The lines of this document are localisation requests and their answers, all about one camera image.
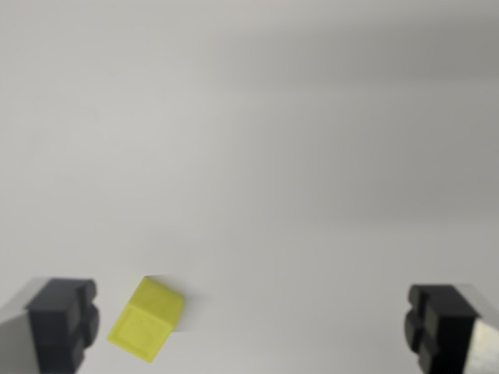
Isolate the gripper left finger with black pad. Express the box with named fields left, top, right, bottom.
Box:
left=0, top=277, right=101, bottom=374

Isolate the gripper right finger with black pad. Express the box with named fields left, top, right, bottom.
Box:
left=403, top=283, right=499, bottom=374

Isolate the yellow cube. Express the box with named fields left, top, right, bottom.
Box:
left=107, top=276, right=186, bottom=364

